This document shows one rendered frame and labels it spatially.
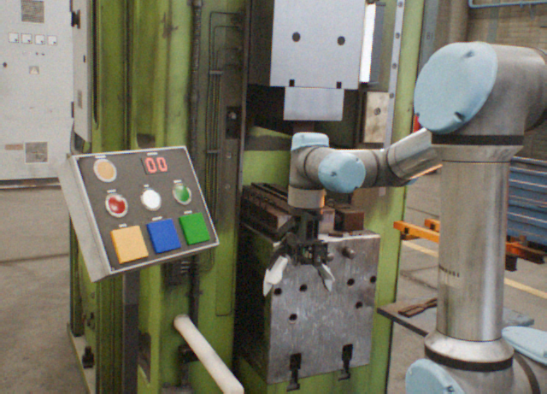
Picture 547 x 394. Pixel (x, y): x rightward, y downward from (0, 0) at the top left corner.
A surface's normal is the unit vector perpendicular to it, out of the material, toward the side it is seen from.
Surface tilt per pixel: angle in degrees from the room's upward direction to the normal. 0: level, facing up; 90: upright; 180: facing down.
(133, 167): 60
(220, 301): 90
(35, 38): 90
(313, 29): 90
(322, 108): 90
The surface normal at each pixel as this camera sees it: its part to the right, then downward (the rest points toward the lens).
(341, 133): -0.90, 0.04
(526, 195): -0.78, 0.07
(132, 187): 0.70, -0.34
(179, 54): 0.44, 0.20
